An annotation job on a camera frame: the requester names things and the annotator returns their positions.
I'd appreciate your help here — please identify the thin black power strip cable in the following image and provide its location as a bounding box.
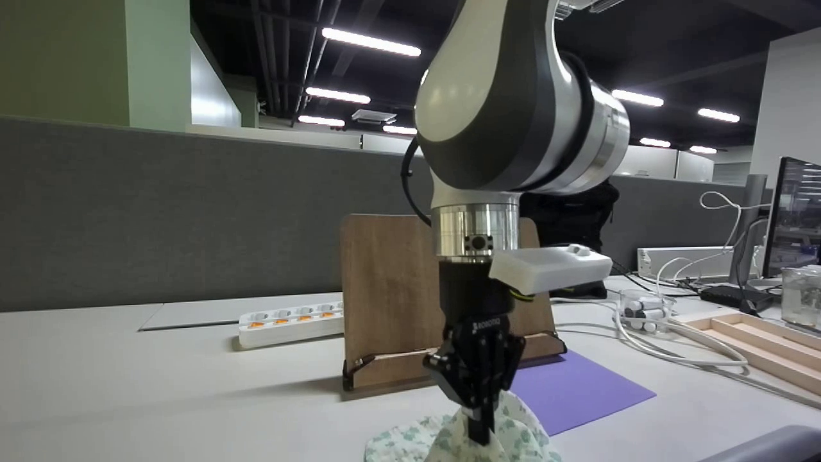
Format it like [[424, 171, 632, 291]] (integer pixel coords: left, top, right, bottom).
[[137, 317, 242, 335]]

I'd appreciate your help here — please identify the white cable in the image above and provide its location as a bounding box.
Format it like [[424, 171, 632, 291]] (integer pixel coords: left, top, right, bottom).
[[555, 292, 754, 380]]

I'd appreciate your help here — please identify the white power adapter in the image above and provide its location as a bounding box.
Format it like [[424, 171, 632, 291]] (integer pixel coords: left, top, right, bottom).
[[620, 292, 680, 337]]

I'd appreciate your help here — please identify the white box device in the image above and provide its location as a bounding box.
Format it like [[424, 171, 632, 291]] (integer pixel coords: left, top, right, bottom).
[[636, 245, 740, 285]]

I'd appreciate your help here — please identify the clear plastic box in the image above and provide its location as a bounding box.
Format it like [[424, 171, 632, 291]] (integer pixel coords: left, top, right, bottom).
[[780, 266, 821, 335]]

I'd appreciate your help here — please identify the white power strip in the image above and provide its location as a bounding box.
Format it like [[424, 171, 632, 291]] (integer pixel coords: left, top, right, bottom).
[[237, 299, 347, 351]]

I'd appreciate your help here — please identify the white cloth with green print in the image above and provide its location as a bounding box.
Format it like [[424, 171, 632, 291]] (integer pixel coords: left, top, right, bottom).
[[365, 391, 564, 462]]

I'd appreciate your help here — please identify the black computer monitor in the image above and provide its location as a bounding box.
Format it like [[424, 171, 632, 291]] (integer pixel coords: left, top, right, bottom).
[[762, 154, 821, 280]]

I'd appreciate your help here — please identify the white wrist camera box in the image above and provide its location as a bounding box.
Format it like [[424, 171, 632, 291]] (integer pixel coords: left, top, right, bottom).
[[488, 242, 617, 301]]

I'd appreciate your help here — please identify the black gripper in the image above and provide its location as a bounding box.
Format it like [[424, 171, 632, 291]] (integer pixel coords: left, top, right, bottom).
[[424, 254, 527, 446]]

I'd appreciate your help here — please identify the grey monitor stand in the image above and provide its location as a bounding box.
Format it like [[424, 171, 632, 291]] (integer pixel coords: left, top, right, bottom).
[[697, 176, 778, 317]]

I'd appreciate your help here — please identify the light wooden frame tray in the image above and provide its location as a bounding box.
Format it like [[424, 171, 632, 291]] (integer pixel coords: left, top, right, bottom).
[[682, 312, 821, 398]]

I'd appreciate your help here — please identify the purple paper sheet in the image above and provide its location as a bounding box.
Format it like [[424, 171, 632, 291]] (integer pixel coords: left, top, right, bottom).
[[508, 350, 660, 439]]

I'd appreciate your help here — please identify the wooden board stand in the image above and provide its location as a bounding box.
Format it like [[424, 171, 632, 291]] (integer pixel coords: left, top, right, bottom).
[[338, 212, 570, 398]]

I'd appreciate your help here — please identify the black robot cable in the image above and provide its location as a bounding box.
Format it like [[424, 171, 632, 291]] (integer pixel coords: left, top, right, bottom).
[[401, 137, 436, 228]]

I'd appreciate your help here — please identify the grey partition wall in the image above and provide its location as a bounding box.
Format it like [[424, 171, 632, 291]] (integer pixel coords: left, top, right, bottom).
[[0, 115, 773, 314]]

